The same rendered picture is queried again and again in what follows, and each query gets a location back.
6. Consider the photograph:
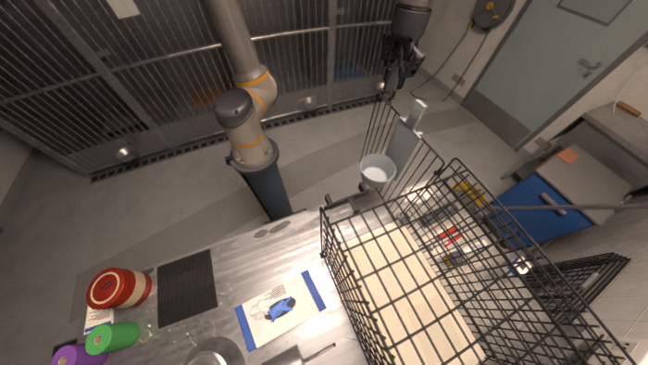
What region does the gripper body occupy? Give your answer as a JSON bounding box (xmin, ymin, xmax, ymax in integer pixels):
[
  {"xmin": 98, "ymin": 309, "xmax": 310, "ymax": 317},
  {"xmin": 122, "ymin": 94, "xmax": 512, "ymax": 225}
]
[{"xmin": 380, "ymin": 32, "xmax": 427, "ymax": 78}]

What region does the black wire crate door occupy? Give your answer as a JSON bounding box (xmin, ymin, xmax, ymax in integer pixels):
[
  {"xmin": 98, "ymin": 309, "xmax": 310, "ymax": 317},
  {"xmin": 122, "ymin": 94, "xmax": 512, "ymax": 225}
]
[{"xmin": 359, "ymin": 92, "xmax": 448, "ymax": 205}]

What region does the blue kennel mat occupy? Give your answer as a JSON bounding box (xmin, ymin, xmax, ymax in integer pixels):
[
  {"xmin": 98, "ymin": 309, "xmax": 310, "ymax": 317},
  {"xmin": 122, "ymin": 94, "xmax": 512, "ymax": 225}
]
[{"xmin": 332, "ymin": 60, "xmax": 367, "ymax": 83}]

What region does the pale blue door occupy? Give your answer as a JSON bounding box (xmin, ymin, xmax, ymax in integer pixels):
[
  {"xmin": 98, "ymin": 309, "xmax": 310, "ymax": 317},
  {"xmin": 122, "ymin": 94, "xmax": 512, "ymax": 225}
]
[{"xmin": 462, "ymin": 0, "xmax": 648, "ymax": 152}]

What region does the orange kennel mat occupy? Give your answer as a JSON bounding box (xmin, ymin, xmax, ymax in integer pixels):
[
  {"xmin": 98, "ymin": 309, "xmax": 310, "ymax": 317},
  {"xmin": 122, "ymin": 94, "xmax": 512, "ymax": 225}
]
[{"xmin": 190, "ymin": 85, "xmax": 228, "ymax": 110}]

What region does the cream crate floor pad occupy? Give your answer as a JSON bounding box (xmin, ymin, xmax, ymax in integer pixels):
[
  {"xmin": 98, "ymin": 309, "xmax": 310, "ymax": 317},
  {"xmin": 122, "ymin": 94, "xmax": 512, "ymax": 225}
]
[{"xmin": 342, "ymin": 221, "xmax": 488, "ymax": 365}]

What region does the black ribbed mat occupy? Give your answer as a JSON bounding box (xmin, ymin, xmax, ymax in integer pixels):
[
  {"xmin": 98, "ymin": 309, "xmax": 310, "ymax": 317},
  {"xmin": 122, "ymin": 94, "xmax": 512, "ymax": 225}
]
[{"xmin": 156, "ymin": 247, "xmax": 219, "ymax": 330}]

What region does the steel bowl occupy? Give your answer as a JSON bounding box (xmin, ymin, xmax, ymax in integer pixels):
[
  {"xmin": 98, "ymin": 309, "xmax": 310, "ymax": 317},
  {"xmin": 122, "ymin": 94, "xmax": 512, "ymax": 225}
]
[{"xmin": 182, "ymin": 335, "xmax": 247, "ymax": 365}]

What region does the yellow object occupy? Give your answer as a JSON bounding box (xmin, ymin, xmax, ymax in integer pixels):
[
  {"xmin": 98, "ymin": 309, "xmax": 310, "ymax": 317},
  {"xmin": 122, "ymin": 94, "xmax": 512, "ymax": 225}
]
[{"xmin": 449, "ymin": 181, "xmax": 488, "ymax": 208}]

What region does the red object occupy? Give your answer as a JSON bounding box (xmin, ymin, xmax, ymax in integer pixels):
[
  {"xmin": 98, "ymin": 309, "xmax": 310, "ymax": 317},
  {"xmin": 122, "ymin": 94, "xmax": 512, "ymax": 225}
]
[{"xmin": 437, "ymin": 226, "xmax": 464, "ymax": 248}]

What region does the orange paper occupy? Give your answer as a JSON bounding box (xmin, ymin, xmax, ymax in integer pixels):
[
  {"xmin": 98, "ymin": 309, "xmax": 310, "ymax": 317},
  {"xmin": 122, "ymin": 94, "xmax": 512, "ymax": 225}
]
[{"xmin": 555, "ymin": 146, "xmax": 580, "ymax": 165}]

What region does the dark floor drain grate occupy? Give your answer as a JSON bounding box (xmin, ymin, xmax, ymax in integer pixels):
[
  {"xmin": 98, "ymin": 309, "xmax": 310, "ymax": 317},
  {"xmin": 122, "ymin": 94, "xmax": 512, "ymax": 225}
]
[{"xmin": 89, "ymin": 94, "xmax": 379, "ymax": 184}]

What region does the blue and grey cart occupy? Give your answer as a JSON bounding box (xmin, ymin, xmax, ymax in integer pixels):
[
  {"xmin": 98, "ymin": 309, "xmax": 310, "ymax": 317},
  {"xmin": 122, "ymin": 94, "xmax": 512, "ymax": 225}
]
[{"xmin": 486, "ymin": 143, "xmax": 635, "ymax": 250}]

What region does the grey pole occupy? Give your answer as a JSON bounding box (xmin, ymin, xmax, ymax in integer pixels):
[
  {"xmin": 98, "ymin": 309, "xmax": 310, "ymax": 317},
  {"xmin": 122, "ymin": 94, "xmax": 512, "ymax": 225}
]
[{"xmin": 490, "ymin": 201, "xmax": 648, "ymax": 212}]

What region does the grey counter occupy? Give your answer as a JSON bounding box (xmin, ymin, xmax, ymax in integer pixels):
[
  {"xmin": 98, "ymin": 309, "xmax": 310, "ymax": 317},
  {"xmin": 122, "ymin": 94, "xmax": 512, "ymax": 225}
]
[{"xmin": 580, "ymin": 100, "xmax": 648, "ymax": 190}]

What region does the white sheet with blue edges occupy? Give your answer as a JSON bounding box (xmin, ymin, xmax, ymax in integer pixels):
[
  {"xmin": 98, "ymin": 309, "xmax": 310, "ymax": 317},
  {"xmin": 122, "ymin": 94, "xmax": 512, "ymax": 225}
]
[{"xmin": 233, "ymin": 269, "xmax": 329, "ymax": 353}]

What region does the white paper sign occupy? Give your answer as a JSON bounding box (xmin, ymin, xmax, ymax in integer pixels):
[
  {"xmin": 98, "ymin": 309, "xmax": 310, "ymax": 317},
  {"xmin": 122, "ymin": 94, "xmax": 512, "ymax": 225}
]
[{"xmin": 106, "ymin": 0, "xmax": 142, "ymax": 20}]

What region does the red and cream round tin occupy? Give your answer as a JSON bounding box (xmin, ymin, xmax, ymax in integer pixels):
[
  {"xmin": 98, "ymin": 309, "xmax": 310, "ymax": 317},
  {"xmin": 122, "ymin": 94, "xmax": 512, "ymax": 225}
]
[{"xmin": 85, "ymin": 267, "xmax": 154, "ymax": 310}]

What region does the green roll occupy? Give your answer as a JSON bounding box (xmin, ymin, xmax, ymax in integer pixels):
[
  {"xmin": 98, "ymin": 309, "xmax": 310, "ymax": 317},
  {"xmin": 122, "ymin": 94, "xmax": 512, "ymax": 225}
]
[{"xmin": 84, "ymin": 321, "xmax": 142, "ymax": 357}]

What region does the small white printed card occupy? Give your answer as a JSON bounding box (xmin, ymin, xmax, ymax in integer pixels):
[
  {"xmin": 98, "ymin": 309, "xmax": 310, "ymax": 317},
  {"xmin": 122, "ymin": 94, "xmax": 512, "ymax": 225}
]
[{"xmin": 82, "ymin": 305, "xmax": 116, "ymax": 336}]

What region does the purple roll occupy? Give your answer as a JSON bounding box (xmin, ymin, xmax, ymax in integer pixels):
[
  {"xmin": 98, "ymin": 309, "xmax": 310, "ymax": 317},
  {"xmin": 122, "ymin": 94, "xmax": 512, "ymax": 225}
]
[{"xmin": 49, "ymin": 342, "xmax": 109, "ymax": 365}]

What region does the dark green hose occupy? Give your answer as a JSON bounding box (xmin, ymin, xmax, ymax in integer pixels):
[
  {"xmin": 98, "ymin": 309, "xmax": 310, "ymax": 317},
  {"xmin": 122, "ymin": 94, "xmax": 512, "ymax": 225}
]
[{"xmin": 409, "ymin": 19, "xmax": 490, "ymax": 103}]

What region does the grey wall hose reel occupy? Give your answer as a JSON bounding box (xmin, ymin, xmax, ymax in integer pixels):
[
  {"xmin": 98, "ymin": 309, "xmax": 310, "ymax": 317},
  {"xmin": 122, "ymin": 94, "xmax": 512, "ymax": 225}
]
[{"xmin": 471, "ymin": 0, "xmax": 517, "ymax": 31}]

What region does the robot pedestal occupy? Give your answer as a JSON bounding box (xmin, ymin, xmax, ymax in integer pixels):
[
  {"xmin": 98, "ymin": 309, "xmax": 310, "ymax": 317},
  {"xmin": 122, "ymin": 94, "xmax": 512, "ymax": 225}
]
[{"xmin": 236, "ymin": 160, "xmax": 294, "ymax": 222}]

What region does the black wire boarding crate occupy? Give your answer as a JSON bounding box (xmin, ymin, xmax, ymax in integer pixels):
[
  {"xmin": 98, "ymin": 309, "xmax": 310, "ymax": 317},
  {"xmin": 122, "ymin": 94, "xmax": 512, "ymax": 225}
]
[{"xmin": 318, "ymin": 157, "xmax": 640, "ymax": 365}]

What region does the grey barred kennel wall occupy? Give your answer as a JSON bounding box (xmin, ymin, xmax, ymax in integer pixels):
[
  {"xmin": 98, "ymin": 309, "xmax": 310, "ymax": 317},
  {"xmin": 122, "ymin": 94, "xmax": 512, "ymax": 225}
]
[{"xmin": 0, "ymin": 0, "xmax": 402, "ymax": 176}]

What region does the black wire crate on floor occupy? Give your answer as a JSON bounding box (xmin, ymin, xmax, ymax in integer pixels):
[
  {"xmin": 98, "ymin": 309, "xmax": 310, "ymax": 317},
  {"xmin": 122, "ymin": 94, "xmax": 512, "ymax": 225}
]
[{"xmin": 520, "ymin": 251, "xmax": 632, "ymax": 326}]

